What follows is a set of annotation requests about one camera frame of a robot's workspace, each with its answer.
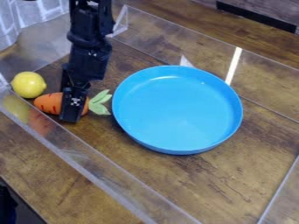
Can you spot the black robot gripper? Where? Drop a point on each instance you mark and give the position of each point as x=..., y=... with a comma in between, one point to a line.
x=86, y=67

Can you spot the orange toy carrot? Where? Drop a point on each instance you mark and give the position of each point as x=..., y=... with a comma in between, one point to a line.
x=50, y=103

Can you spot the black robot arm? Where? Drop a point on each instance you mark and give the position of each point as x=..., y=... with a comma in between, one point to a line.
x=91, y=23

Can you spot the yellow toy lemon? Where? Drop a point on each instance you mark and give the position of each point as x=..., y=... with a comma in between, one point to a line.
x=29, y=84

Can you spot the white patterned curtain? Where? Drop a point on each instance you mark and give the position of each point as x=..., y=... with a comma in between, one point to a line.
x=22, y=13

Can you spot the blue round plate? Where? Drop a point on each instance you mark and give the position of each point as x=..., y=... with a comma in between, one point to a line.
x=177, y=109

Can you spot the black bar in background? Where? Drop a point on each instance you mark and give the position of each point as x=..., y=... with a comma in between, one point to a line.
x=266, y=20

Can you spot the clear acrylic enclosure wall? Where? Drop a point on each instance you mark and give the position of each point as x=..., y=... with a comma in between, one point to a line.
x=85, y=173

